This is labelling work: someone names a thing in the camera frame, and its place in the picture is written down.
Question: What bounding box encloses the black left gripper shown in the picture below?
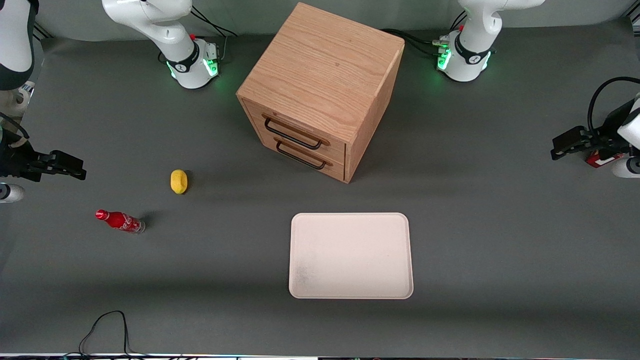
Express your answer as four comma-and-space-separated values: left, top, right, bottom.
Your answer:
551, 99, 633, 161

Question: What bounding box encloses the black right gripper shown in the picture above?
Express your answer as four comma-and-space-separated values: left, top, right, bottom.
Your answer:
0, 139, 87, 183

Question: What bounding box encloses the red cookie box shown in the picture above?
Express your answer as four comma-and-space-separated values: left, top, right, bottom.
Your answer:
586, 149, 626, 169

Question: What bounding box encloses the beige plastic tray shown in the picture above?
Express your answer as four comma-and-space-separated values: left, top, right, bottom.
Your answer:
289, 212, 415, 300

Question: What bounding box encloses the red cola bottle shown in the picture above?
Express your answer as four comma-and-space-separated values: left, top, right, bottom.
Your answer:
95, 209, 146, 235

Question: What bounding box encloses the yellow lemon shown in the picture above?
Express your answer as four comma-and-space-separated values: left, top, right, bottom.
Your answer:
170, 169, 189, 195

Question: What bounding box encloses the wooden drawer front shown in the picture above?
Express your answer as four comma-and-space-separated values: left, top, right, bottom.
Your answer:
242, 99, 347, 163
251, 131, 347, 183

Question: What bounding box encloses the wooden drawer cabinet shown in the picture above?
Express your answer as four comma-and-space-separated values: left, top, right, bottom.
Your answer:
236, 2, 406, 185

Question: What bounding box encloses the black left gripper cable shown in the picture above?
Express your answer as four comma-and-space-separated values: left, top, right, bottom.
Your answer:
587, 76, 640, 137

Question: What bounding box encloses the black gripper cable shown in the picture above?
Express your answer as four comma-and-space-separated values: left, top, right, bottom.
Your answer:
587, 76, 640, 137
0, 112, 29, 142

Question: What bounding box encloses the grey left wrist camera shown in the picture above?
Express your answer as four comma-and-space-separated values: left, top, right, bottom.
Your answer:
612, 157, 640, 180

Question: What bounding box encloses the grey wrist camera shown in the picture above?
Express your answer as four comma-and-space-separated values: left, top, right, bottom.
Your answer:
0, 183, 25, 204
612, 157, 640, 180

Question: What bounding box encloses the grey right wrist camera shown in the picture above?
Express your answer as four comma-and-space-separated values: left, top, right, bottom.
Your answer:
0, 183, 25, 204

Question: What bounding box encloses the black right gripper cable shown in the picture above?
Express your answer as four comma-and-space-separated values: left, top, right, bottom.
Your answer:
0, 112, 29, 142

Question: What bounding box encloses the thin black looped cable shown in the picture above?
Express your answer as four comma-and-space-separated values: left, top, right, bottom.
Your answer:
77, 310, 133, 357

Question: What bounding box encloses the black left arm base cable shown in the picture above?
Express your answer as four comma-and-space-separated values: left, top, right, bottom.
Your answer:
381, 28, 451, 58

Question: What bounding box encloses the black arm base cable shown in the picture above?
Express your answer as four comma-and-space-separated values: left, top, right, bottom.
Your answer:
189, 5, 239, 63
381, 28, 451, 58

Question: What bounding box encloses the black right arm base cable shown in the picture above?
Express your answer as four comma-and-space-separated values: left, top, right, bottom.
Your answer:
189, 5, 239, 63

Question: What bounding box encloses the black metal drawer handle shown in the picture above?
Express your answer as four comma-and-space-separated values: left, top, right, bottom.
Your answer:
274, 137, 333, 171
262, 114, 331, 151

